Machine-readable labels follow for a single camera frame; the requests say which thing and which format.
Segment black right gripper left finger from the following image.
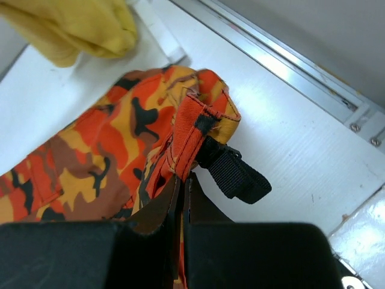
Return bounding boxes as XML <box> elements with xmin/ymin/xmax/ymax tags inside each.
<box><xmin>1</xmin><ymin>177</ymin><xmax>180</xmax><ymax>288</ymax></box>

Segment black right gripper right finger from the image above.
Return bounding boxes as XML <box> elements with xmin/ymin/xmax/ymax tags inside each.
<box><xmin>183</xmin><ymin>173</ymin><xmax>343</xmax><ymax>288</ymax></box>

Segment white clothes rack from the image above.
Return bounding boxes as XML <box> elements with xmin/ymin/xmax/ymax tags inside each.
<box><xmin>126</xmin><ymin>0</ymin><xmax>187</xmax><ymax>64</ymax></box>

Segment aluminium frame rail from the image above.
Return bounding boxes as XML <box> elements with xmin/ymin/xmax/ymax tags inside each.
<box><xmin>173</xmin><ymin>1</ymin><xmax>384</xmax><ymax>152</ymax></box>

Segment yellow garment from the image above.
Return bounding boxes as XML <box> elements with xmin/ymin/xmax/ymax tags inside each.
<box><xmin>1</xmin><ymin>1</ymin><xmax>138</xmax><ymax>67</ymax></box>

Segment orange camouflage trousers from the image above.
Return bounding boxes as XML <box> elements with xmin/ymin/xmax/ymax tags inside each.
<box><xmin>0</xmin><ymin>65</ymin><xmax>273</xmax><ymax>289</ymax></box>

